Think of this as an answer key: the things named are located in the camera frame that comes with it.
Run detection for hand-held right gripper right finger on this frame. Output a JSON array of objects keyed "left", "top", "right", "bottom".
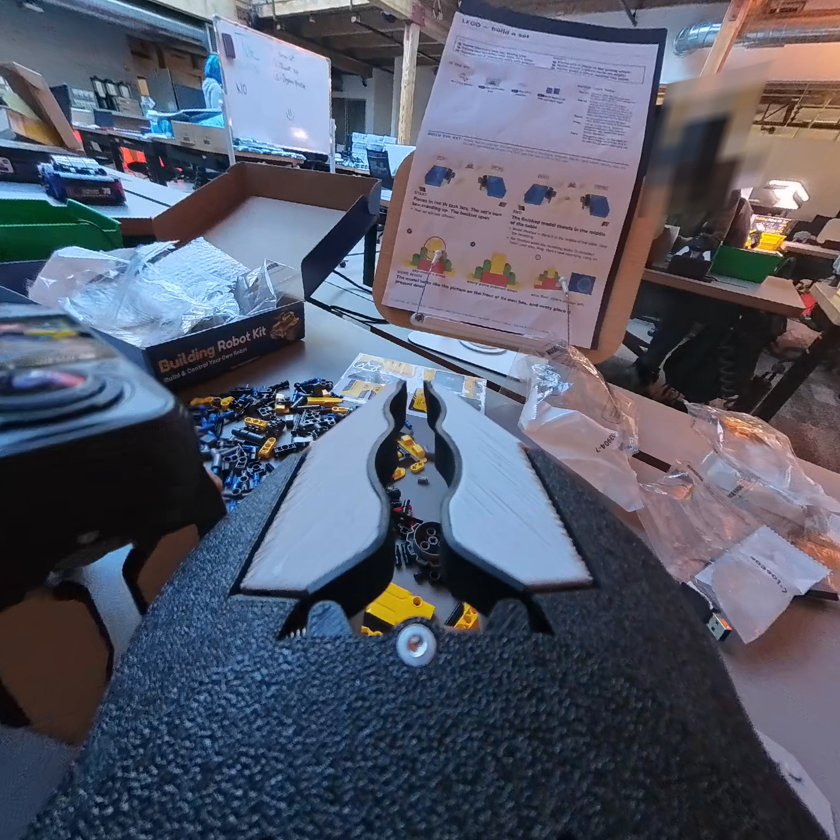
[{"left": 423, "top": 379, "right": 597, "bottom": 616}]

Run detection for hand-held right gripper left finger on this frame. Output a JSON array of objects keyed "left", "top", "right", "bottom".
[{"left": 238, "top": 379, "right": 409, "bottom": 611}]

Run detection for pile of small brick connectors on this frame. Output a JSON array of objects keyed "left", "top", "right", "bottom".
[{"left": 187, "top": 377, "right": 473, "bottom": 592}]

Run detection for heap of large yellow beams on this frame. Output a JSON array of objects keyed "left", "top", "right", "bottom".
[{"left": 363, "top": 581, "right": 480, "bottom": 636}]

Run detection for grey desk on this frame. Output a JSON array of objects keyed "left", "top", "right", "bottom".
[{"left": 0, "top": 289, "right": 840, "bottom": 840}]

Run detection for person's left hand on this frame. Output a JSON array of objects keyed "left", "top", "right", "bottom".
[{"left": 0, "top": 583, "right": 114, "bottom": 747}]

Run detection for grey wheel hub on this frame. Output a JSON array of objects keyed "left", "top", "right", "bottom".
[{"left": 406, "top": 520, "right": 448, "bottom": 569}]

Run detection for clear bag with white paper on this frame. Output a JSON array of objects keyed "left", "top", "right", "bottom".
[{"left": 517, "top": 343, "right": 840, "bottom": 647}]

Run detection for yellow sticker sheet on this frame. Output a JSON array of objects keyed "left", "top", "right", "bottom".
[{"left": 335, "top": 353, "right": 488, "bottom": 416}]

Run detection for blue cardboard kit box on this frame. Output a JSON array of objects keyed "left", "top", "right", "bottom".
[{"left": 0, "top": 161, "right": 383, "bottom": 395}]

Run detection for crumpled clear plastic bags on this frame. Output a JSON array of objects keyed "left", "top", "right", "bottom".
[{"left": 29, "top": 238, "right": 304, "bottom": 349}]

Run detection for green crate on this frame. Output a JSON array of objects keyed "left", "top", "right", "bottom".
[{"left": 0, "top": 197, "right": 126, "bottom": 263}]

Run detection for distant work table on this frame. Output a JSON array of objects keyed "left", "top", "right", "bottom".
[{"left": 640, "top": 264, "right": 809, "bottom": 421}]

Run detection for green storage bin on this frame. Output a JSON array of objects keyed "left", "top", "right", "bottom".
[{"left": 710, "top": 243, "right": 790, "bottom": 284}]

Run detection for printed instruction sheet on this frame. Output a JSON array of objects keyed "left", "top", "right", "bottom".
[{"left": 382, "top": 12, "right": 667, "bottom": 350}]

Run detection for whiteboard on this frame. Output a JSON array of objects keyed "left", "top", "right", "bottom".
[{"left": 213, "top": 16, "right": 333, "bottom": 160}]

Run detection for wooden post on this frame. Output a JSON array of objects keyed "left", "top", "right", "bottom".
[{"left": 395, "top": 23, "right": 422, "bottom": 147}]

